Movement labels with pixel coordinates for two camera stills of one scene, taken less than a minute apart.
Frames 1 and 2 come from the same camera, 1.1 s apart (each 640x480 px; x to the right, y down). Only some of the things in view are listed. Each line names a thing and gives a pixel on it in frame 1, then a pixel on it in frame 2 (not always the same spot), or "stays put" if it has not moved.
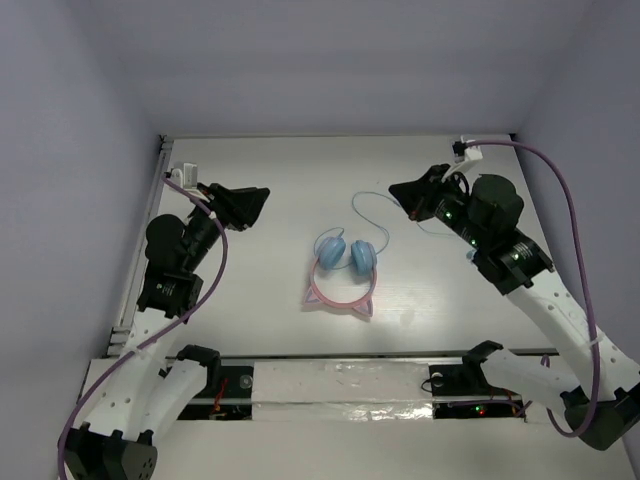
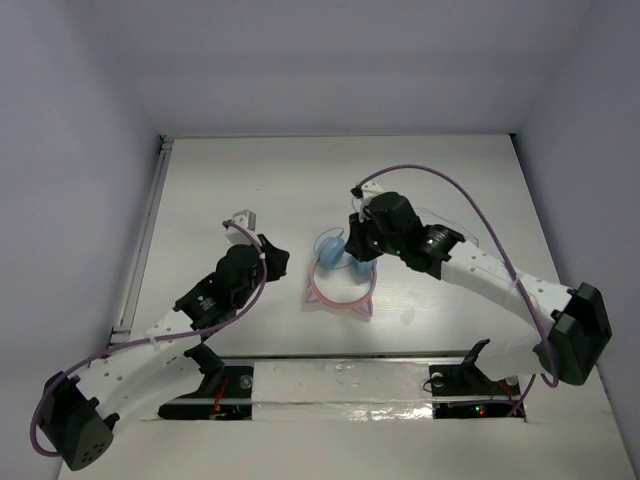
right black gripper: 417,196 to 358,243
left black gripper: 222,206 to 275,255
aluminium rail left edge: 120,339 stays put
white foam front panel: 342,390 stays put
